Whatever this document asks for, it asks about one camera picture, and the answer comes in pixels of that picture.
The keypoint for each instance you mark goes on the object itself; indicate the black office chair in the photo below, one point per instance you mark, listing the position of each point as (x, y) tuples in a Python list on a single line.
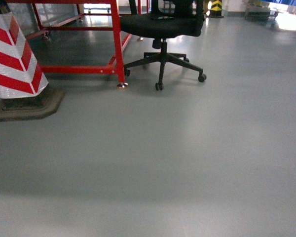
[(160, 26)]

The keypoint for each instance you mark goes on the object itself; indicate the yellow black striped bollard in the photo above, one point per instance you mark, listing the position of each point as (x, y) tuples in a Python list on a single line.
[(215, 9)]

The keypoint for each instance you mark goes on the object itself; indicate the red white striped bollard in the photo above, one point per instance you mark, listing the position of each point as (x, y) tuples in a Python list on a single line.
[(25, 93)]

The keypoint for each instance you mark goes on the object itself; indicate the stainless steel conveyor shelf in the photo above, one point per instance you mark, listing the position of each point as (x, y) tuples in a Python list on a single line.
[(281, 13)]

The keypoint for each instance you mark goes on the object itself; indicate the red metal table frame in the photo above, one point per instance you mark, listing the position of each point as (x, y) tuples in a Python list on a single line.
[(101, 49)]

